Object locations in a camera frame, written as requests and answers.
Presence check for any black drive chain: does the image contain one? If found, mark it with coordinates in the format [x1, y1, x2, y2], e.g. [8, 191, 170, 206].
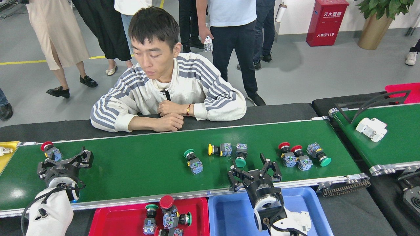
[322, 179, 371, 197]

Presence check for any long green conveyor belt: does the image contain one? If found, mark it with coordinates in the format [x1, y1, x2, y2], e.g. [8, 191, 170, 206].
[0, 116, 370, 218]

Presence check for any black guide frame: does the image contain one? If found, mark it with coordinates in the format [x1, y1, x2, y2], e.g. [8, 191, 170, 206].
[335, 90, 412, 125]

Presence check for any seated person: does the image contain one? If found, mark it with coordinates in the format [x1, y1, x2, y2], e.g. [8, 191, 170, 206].
[90, 7, 247, 133]

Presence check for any short green conveyor belt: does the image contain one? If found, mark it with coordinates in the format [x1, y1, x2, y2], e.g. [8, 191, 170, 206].
[329, 102, 420, 176]

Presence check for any person's right hand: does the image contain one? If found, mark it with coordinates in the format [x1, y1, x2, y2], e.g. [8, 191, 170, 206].
[154, 112, 185, 132]

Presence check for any large green mushroom switch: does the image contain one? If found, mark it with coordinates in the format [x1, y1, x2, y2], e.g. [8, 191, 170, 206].
[235, 143, 248, 168]

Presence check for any white tumbler with strap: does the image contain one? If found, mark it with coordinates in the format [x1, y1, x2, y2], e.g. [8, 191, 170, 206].
[275, 3, 287, 23]

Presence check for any blue plastic tray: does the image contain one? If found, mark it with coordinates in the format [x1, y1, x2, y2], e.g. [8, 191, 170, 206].
[208, 187, 334, 236]

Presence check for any standing person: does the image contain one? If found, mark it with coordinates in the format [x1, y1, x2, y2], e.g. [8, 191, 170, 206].
[236, 0, 276, 71]
[196, 0, 267, 106]
[179, 0, 205, 53]
[72, 0, 134, 76]
[26, 0, 99, 99]
[405, 39, 420, 66]
[0, 88, 13, 122]
[114, 0, 153, 54]

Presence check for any red push button switch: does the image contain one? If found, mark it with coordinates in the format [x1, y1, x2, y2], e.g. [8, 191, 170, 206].
[40, 141, 63, 162]
[278, 142, 297, 167]
[291, 145, 313, 171]
[158, 228, 184, 236]

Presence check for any yellow plastic tray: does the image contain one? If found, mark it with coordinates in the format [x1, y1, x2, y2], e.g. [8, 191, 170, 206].
[0, 141, 21, 174]

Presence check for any red fire extinguisher box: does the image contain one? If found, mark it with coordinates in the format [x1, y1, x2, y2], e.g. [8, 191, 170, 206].
[306, 0, 350, 47]

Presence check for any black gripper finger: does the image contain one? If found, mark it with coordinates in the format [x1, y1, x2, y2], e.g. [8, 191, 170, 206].
[37, 159, 62, 180]
[259, 153, 283, 183]
[227, 166, 253, 192]
[61, 149, 94, 169]

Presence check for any white circuit breaker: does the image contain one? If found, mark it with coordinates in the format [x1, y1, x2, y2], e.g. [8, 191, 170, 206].
[289, 211, 312, 235]
[355, 117, 388, 143]

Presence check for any yellow push button switch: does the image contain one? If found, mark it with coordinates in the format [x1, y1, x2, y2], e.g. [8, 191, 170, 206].
[208, 143, 232, 157]

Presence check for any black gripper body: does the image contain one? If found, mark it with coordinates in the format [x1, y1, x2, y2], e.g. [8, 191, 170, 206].
[244, 178, 280, 202]
[43, 167, 80, 186]

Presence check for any person's left hand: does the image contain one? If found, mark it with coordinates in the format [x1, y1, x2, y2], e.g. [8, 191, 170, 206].
[157, 100, 189, 116]

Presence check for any large red mushroom switch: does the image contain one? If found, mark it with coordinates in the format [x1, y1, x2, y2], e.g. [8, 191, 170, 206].
[159, 195, 178, 214]

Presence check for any potted green plant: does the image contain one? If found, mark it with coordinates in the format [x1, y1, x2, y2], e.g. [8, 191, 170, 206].
[354, 0, 414, 50]

